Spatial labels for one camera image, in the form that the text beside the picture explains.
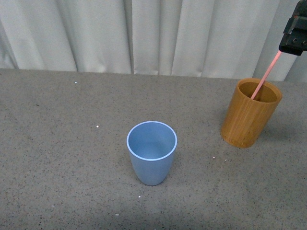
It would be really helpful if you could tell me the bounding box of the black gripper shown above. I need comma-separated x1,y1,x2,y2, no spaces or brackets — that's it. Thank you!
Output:
279,0,307,56

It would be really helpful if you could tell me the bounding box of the pink chopstick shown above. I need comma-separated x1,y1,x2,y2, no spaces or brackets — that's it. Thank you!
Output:
251,50,282,100

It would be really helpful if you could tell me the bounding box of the blue plastic cup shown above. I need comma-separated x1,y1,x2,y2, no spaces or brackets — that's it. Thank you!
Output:
126,121,177,186

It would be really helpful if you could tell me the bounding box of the bamboo chopstick holder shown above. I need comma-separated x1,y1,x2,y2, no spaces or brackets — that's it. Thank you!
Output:
220,78,282,148

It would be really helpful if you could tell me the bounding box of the white pleated curtain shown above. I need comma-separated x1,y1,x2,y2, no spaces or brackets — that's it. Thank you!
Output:
0,0,297,79

